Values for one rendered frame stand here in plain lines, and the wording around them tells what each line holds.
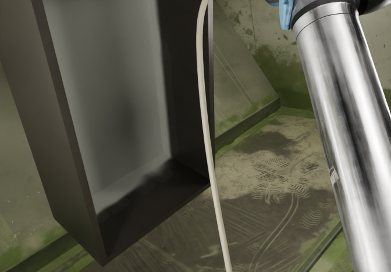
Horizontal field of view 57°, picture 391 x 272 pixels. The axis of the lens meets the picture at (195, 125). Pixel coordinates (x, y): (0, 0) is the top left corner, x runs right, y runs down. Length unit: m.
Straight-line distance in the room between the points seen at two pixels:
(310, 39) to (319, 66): 0.05
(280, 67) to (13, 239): 2.32
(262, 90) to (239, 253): 1.70
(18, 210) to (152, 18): 1.26
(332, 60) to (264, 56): 2.65
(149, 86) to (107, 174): 0.43
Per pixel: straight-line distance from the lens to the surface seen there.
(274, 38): 3.16
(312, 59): 0.65
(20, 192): 2.21
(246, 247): 1.92
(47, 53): 0.95
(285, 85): 3.23
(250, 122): 3.02
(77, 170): 1.11
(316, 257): 1.86
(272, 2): 1.24
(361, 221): 0.57
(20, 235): 2.17
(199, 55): 0.94
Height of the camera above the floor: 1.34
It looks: 23 degrees down
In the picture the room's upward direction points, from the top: 12 degrees counter-clockwise
